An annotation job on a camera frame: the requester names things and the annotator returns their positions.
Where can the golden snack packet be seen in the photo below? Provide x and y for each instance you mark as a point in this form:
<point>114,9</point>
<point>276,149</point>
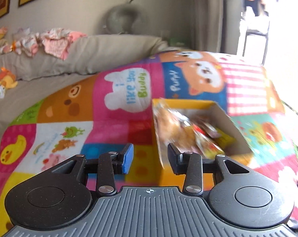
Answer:
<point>186,134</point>

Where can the orange plush toy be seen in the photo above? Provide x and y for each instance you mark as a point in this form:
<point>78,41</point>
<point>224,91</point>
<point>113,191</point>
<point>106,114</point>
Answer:
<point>4,77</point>

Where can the yellow snack packet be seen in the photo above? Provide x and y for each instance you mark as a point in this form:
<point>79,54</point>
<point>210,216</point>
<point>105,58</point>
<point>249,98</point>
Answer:
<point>225,139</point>

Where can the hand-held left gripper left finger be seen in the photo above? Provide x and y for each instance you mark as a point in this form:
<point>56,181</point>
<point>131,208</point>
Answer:
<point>127,158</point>

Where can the red snack packet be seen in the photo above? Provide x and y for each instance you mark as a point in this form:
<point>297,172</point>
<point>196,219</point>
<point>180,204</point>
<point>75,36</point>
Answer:
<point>208,144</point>

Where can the yellow cardboard box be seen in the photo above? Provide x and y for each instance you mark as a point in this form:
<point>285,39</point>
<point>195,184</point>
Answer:
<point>229,126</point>

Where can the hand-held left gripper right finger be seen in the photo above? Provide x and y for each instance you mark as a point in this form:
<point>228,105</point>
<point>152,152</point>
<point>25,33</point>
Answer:
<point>173,156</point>

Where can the bun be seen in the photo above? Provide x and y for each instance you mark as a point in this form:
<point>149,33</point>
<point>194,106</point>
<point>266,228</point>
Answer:
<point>163,121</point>

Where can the grey sofa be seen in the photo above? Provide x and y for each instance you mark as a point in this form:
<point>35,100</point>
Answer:
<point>89,49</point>

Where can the pile of pink clothes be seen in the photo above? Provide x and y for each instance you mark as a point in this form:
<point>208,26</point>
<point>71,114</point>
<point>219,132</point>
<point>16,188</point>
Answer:
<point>55,42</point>

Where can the colourful cartoon play mat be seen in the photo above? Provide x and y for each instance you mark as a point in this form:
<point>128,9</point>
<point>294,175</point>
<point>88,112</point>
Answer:
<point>114,133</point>

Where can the grey round cushion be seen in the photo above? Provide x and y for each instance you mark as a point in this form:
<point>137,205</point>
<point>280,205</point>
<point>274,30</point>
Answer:
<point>125,17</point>

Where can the black window frame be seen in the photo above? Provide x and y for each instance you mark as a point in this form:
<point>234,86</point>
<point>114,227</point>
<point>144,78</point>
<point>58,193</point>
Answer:
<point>255,34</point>

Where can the grey curtain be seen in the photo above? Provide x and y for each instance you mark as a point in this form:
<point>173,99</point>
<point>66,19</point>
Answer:
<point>213,14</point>

